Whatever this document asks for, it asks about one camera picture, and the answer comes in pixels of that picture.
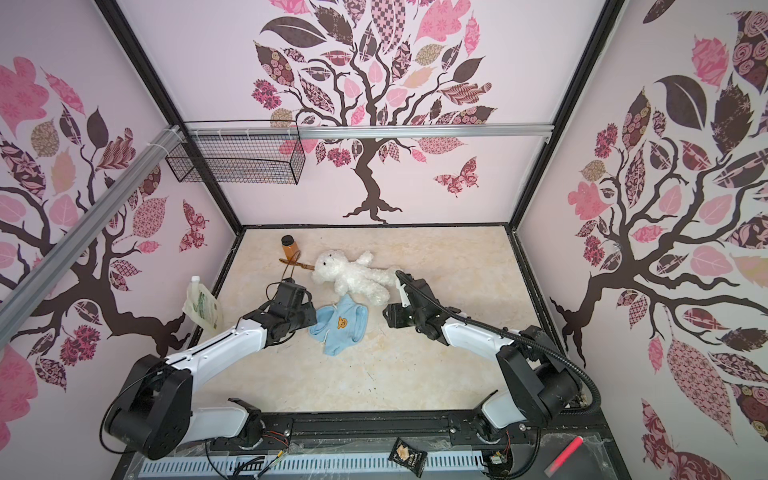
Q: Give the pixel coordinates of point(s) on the brown wooden spoon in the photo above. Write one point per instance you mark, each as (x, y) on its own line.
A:
(297, 264)

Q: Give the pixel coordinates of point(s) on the left aluminium frame bar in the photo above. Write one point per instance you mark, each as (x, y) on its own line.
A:
(22, 301)

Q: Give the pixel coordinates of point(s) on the aluminium frame bar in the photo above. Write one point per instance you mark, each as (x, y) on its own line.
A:
(22, 301)
(380, 132)

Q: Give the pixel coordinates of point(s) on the light blue bear hoodie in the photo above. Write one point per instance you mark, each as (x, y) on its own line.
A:
(340, 326)

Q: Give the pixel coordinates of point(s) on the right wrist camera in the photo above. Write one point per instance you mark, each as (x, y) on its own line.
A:
(403, 286)

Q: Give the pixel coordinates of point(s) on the rear aluminium frame bar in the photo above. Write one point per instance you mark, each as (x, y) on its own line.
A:
(380, 132)

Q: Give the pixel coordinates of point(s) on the small dark snack packet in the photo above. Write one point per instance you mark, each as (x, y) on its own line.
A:
(408, 457)

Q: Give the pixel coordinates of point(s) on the black wire basket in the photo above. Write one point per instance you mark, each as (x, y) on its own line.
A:
(245, 152)

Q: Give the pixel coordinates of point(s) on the white slotted cable duct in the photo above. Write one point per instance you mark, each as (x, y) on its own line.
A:
(250, 465)

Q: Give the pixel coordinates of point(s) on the white green pouch bottle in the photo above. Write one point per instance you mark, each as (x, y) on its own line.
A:
(202, 307)

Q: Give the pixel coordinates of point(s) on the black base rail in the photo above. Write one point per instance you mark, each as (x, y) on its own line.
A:
(360, 427)

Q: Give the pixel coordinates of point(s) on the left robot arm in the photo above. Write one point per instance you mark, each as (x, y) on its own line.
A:
(153, 413)

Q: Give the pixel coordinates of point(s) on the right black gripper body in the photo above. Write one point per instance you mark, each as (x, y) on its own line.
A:
(406, 316)

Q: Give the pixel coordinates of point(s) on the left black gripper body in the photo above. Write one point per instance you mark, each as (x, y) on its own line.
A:
(302, 318)

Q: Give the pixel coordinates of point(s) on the white teddy bear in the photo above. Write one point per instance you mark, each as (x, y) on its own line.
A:
(356, 277)

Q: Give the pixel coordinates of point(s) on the amber bottle black cap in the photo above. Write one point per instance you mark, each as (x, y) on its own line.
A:
(291, 249)

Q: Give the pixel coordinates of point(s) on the pink marker pen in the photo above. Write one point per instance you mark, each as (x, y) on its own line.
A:
(563, 456)

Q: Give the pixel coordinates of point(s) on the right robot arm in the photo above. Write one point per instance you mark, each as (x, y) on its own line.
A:
(539, 383)

